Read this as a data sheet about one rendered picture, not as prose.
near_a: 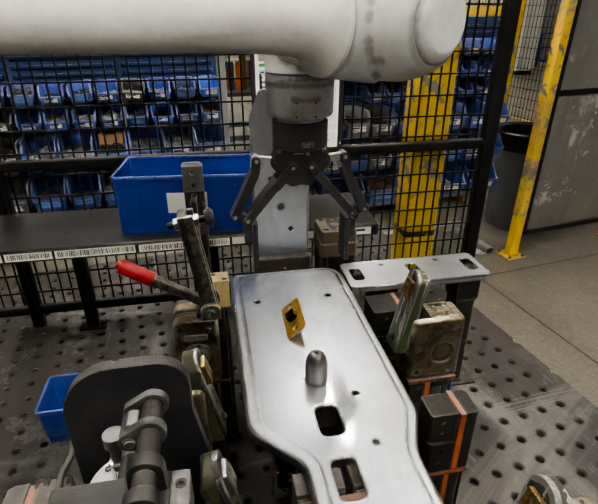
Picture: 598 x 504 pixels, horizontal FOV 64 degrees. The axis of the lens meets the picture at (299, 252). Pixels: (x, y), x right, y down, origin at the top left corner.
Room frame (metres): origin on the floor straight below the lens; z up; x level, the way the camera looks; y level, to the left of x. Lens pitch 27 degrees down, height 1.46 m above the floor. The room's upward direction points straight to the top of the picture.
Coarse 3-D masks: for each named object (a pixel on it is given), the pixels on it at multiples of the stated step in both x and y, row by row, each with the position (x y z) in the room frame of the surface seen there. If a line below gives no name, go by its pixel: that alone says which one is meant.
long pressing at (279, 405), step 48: (240, 288) 0.77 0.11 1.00; (288, 288) 0.77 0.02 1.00; (336, 288) 0.77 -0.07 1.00; (240, 336) 0.62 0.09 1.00; (336, 336) 0.62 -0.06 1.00; (288, 384) 0.51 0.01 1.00; (336, 384) 0.51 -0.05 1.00; (384, 384) 0.51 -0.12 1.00; (288, 432) 0.43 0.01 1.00; (384, 432) 0.43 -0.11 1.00; (384, 480) 0.36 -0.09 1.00
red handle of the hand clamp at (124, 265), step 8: (120, 264) 0.60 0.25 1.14; (128, 264) 0.60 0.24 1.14; (136, 264) 0.61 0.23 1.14; (120, 272) 0.59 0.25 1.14; (128, 272) 0.59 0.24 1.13; (136, 272) 0.59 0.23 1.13; (144, 272) 0.60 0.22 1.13; (152, 272) 0.61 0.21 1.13; (136, 280) 0.60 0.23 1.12; (144, 280) 0.60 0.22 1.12; (152, 280) 0.60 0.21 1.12; (160, 280) 0.60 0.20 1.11; (168, 280) 0.62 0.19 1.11; (160, 288) 0.60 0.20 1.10; (168, 288) 0.60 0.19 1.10; (176, 288) 0.61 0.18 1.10; (184, 288) 0.62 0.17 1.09; (184, 296) 0.61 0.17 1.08; (192, 296) 0.61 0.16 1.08; (200, 304) 0.61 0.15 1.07
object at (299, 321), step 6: (294, 300) 0.69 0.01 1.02; (288, 306) 0.69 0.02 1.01; (294, 306) 0.68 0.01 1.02; (300, 306) 0.67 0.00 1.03; (282, 312) 0.69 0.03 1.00; (288, 312) 0.66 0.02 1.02; (294, 312) 0.65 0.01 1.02; (300, 312) 0.65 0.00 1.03; (288, 318) 0.65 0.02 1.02; (294, 318) 0.65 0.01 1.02; (300, 318) 0.64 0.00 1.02; (288, 324) 0.65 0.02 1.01; (294, 324) 0.64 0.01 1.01; (300, 324) 0.63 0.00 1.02; (288, 330) 0.63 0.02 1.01; (294, 330) 0.62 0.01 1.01; (300, 330) 0.62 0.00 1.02; (288, 336) 0.62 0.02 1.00
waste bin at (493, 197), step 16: (512, 128) 3.64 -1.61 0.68; (528, 128) 3.64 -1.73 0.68; (512, 144) 3.28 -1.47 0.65; (528, 144) 3.21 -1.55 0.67; (496, 160) 3.41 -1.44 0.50; (512, 160) 3.28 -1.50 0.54; (512, 176) 3.27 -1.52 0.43; (496, 192) 3.36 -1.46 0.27; (512, 192) 3.26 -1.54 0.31; (496, 208) 3.34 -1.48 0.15; (512, 208) 3.26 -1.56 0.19; (496, 224) 3.32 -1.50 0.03
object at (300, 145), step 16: (272, 128) 0.65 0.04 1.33; (288, 128) 0.62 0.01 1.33; (304, 128) 0.62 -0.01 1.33; (320, 128) 0.63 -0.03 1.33; (288, 144) 0.62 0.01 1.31; (304, 144) 0.62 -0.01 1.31; (320, 144) 0.63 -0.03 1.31; (272, 160) 0.64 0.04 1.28; (288, 160) 0.64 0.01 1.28; (304, 160) 0.64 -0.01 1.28; (320, 160) 0.65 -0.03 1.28; (304, 176) 0.64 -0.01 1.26
